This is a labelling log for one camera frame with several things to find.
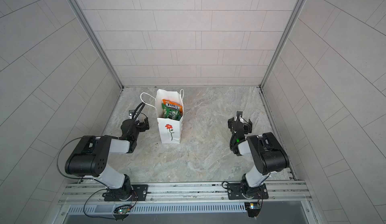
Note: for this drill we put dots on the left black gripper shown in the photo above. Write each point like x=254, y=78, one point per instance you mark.
x=142, y=124

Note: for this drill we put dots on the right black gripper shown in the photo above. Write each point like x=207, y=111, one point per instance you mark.
x=238, y=124

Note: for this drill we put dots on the white floral paper bag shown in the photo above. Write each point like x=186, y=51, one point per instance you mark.
x=170, y=130

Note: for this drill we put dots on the green Fox's candy packet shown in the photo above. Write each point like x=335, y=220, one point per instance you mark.
x=169, y=113

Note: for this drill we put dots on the orange Fox's candy packet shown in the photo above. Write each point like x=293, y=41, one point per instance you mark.
x=173, y=105

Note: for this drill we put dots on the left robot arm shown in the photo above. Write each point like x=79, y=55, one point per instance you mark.
x=89, y=160

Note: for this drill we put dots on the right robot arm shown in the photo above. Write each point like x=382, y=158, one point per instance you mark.
x=267, y=154

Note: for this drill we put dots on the right circuit board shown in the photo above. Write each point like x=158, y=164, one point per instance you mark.
x=253, y=209

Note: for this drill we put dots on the circuit board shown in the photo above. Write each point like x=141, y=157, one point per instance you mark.
x=253, y=209
x=122, y=210

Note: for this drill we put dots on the left circuit board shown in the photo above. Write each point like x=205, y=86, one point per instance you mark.
x=122, y=210

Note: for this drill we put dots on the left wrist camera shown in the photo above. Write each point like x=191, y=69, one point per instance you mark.
x=132, y=114

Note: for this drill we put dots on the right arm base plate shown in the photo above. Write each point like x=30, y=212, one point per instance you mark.
x=241, y=191

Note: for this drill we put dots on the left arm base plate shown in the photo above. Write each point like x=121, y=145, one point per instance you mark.
x=137, y=192

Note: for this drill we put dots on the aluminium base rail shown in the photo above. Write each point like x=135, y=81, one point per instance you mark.
x=185, y=192

